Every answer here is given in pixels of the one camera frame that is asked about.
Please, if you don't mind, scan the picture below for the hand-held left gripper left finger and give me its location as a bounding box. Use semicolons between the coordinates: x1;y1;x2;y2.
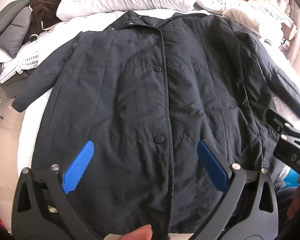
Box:
12;140;108;240

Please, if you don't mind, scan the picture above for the white patterned cloth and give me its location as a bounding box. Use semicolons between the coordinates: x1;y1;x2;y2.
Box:
0;33;45;83

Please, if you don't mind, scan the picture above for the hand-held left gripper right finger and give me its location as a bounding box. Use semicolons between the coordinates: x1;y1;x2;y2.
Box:
190;140;278;240

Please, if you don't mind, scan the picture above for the person's left hand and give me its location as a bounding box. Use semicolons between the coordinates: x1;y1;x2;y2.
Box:
104;224;153;240

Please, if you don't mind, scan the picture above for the blue plastic chair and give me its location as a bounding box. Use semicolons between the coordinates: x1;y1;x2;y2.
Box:
281;167;300;188

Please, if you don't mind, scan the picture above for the brown fleece garment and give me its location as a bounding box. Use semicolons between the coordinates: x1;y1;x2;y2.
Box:
24;0;95;43

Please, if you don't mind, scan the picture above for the beige fluffy blanket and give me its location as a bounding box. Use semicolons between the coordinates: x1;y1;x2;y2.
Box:
222;1;283;40

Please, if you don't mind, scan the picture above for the person's right hand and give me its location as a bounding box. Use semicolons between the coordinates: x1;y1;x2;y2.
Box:
286;175;300;222

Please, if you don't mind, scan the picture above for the dark navy quilted coat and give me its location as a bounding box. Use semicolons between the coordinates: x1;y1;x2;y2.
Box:
12;11;300;240

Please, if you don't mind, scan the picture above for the white printed pillow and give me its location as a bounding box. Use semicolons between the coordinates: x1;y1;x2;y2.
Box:
192;0;243;15

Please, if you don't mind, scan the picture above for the grey puffer jacket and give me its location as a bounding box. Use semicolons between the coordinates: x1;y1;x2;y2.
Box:
0;0;33;58

